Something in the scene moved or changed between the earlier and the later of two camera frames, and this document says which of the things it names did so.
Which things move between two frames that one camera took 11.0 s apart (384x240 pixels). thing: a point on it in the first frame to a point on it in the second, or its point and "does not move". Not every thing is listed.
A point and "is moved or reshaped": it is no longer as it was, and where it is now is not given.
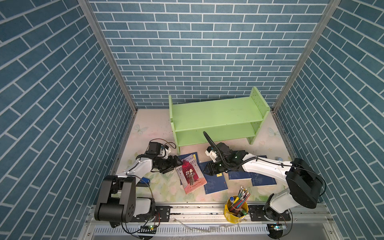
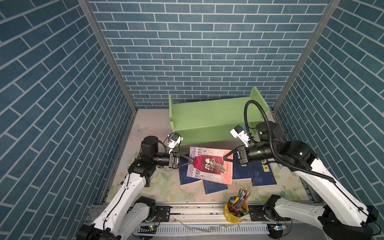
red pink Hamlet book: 191,176 is moved or reshaped
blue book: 184,156 to 184,179
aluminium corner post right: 330,11 does not move
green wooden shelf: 223,120 does not move
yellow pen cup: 235,209 does not move
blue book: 215,183 does not move
